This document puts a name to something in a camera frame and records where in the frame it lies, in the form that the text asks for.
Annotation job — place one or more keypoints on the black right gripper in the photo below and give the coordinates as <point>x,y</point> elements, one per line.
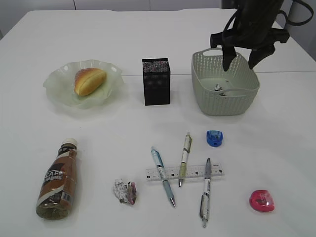
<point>261,43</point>

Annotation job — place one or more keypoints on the paper ball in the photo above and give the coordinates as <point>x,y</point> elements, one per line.
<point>221,90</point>
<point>125,192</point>

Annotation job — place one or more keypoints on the sugared bread bun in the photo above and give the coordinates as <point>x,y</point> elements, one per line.
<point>88,80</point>

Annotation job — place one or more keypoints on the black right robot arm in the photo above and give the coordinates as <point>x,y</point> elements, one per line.
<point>251,27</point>

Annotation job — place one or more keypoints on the green plastic basket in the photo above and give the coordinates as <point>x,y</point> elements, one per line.
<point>240,82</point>

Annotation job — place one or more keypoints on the black mesh pen holder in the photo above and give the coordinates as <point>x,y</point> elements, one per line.
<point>156,81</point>

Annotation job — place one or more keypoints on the blue pencil sharpener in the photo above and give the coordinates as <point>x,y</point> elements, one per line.
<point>214,138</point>

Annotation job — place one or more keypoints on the yellow grip pen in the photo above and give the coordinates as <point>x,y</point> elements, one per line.
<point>184,159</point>

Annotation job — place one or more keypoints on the blue grip pen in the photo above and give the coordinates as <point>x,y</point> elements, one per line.
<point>160,168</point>

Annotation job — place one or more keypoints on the pink pencil sharpener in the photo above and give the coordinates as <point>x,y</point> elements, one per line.
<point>262,201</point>

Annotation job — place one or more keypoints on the green wavy glass plate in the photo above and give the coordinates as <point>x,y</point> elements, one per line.
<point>60,85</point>

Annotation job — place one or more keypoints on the grey white pen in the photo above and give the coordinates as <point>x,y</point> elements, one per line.
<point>204,203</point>

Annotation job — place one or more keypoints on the clear plastic ruler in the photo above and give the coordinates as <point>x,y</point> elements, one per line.
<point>192,172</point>

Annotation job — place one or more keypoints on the brown coffee bottle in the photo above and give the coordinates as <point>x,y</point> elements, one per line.
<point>57,192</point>

